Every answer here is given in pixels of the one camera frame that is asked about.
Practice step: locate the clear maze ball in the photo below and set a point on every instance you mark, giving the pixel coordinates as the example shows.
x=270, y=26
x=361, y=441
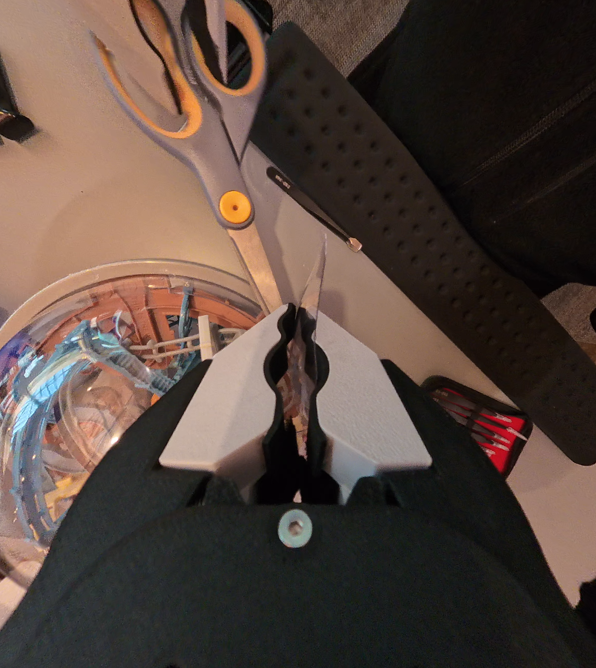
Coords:
x=68, y=365

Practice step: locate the grey and yellow scissors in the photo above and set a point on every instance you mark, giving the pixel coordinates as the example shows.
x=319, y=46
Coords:
x=209, y=151

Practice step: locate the long black tweezers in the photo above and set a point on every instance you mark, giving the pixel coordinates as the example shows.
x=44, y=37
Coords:
x=303, y=203

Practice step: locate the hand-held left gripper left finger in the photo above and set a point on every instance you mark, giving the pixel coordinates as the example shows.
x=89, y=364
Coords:
x=220, y=417

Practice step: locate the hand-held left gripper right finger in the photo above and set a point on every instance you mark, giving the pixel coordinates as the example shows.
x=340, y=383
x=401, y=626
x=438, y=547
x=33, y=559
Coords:
x=371, y=417

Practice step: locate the black zip case red lining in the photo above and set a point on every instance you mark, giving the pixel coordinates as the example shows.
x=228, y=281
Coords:
x=517, y=417

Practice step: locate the black dimpled foam pad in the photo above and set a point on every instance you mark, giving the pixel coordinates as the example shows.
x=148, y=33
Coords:
x=407, y=219

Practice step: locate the clear plastic shell piece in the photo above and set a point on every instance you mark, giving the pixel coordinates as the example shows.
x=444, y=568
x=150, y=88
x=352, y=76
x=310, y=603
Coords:
x=314, y=276

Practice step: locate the person's black jacket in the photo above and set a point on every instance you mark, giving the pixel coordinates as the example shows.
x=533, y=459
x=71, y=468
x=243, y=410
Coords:
x=512, y=130

